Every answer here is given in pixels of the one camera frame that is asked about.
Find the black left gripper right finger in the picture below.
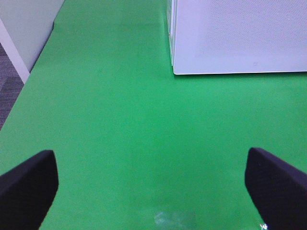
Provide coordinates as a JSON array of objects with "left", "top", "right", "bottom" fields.
[{"left": 244, "top": 148, "right": 307, "bottom": 230}]

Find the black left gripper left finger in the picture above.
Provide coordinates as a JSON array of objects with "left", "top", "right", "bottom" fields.
[{"left": 0, "top": 150, "right": 59, "bottom": 230}]

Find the white microwave oven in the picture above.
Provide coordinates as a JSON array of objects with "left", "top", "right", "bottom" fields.
[{"left": 166, "top": 0, "right": 307, "bottom": 76}]

